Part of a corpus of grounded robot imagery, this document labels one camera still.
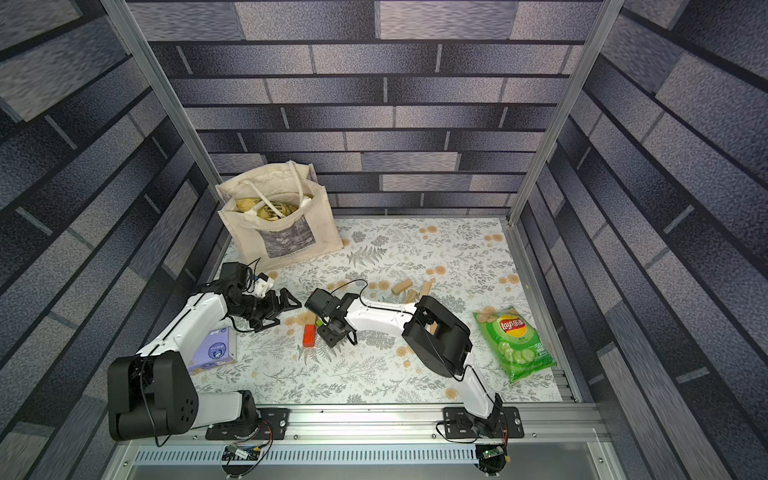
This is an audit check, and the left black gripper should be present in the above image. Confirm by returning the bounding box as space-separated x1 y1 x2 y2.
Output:
233 286 303 329

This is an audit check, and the red block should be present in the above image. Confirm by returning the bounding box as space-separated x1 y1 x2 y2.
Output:
302 324 316 348

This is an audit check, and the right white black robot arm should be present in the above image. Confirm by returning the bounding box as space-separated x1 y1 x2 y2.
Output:
305 289 507 438

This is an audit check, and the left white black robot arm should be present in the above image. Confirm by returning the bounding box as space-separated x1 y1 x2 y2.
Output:
107 262 301 441

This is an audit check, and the purple tissue pack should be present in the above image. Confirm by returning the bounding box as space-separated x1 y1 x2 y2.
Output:
187 327 237 375

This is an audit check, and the beige canvas tote bag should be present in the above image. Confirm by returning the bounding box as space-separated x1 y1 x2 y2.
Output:
216 161 343 270

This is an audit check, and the left circuit board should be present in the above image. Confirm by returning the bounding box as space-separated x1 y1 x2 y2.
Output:
222 444 261 463

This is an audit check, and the circuit board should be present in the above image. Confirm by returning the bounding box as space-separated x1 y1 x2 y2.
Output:
476 445 508 463
222 444 261 463

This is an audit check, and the green chips bag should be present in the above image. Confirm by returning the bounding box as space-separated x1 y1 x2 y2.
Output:
473 307 557 383

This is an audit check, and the right circuit board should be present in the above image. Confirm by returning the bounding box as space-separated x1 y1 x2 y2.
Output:
476 445 508 463

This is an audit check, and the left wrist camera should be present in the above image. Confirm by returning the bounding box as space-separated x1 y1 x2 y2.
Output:
250 273 274 298

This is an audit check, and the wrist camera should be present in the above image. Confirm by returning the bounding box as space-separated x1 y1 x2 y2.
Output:
305 288 338 318
250 273 274 298

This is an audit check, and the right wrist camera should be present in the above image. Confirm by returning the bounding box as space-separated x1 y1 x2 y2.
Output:
305 288 338 318

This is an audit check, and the aluminium front rail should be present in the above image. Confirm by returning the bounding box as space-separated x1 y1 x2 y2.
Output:
103 403 627 479

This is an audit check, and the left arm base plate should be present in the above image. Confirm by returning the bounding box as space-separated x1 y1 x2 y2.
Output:
205 407 291 442

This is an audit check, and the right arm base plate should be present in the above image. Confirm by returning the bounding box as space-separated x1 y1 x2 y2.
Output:
442 407 525 440

